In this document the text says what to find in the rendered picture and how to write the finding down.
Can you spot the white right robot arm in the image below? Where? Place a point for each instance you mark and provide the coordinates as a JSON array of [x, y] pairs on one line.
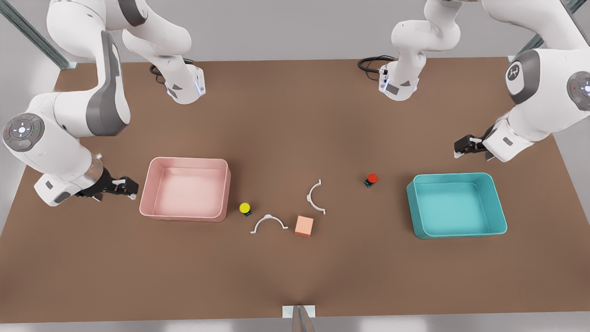
[[64, 120]]

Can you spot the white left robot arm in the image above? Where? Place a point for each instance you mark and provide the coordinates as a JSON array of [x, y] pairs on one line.
[[539, 92]]

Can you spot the blue storage box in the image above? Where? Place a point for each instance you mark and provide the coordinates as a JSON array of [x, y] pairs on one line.
[[455, 205]]

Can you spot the pink storage box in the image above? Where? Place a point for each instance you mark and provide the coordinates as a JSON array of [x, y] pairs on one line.
[[185, 189]]

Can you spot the red button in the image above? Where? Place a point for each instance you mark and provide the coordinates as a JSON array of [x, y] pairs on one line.
[[371, 179]]

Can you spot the yellow button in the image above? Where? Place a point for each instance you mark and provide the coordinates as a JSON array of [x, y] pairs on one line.
[[245, 209]]

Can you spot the orange cube block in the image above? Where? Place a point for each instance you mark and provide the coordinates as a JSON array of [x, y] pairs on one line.
[[304, 226]]

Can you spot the white curved bracket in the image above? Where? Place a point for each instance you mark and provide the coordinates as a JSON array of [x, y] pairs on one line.
[[269, 222], [313, 197]]

